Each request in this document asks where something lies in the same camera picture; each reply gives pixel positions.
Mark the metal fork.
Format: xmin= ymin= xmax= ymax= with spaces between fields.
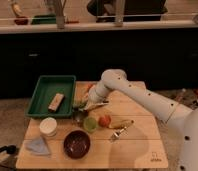
xmin=110 ymin=126 xmax=128 ymax=142

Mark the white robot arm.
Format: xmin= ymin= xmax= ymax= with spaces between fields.
xmin=85 ymin=69 xmax=198 ymax=171

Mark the wooden block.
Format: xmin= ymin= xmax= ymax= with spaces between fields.
xmin=48 ymin=93 xmax=64 ymax=112

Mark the wooden board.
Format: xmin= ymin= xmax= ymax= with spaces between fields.
xmin=15 ymin=80 xmax=169 ymax=170

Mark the black handle tool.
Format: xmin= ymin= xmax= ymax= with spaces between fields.
xmin=0 ymin=145 xmax=16 ymax=154

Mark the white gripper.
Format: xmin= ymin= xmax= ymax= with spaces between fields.
xmin=80 ymin=85 xmax=109 ymax=110

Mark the grey folded cloth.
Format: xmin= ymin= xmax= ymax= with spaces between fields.
xmin=25 ymin=137 xmax=51 ymax=155

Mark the dark red bowl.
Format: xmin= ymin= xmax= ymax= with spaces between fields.
xmin=63 ymin=130 xmax=91 ymax=159

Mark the yellow corn cob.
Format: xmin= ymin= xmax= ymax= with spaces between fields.
xmin=109 ymin=120 xmax=134 ymax=129

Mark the white cylindrical container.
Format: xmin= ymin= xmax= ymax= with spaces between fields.
xmin=39 ymin=117 xmax=57 ymax=137

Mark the green plastic tray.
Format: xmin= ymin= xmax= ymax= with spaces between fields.
xmin=26 ymin=75 xmax=76 ymax=118

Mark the green cup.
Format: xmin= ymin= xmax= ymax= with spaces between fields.
xmin=83 ymin=117 xmax=97 ymax=133

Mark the metal cup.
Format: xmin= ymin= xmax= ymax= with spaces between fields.
xmin=73 ymin=111 xmax=88 ymax=125

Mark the red tomato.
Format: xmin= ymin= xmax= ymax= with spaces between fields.
xmin=98 ymin=115 xmax=111 ymax=127

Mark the orange bowl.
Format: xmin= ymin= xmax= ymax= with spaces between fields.
xmin=85 ymin=83 xmax=95 ymax=93

